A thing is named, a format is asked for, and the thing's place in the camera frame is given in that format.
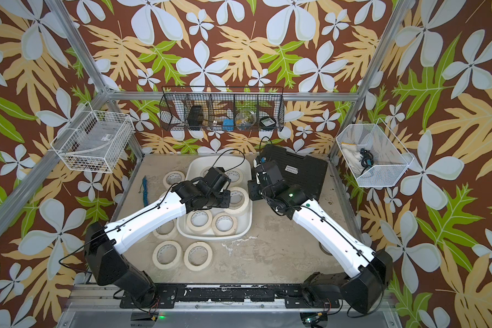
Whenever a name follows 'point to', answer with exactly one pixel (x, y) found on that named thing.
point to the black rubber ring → (324, 249)
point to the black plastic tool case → (308, 171)
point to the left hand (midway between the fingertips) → (230, 196)
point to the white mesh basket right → (391, 157)
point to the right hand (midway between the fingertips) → (252, 183)
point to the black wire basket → (219, 108)
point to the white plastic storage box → (196, 167)
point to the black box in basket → (195, 116)
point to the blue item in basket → (228, 125)
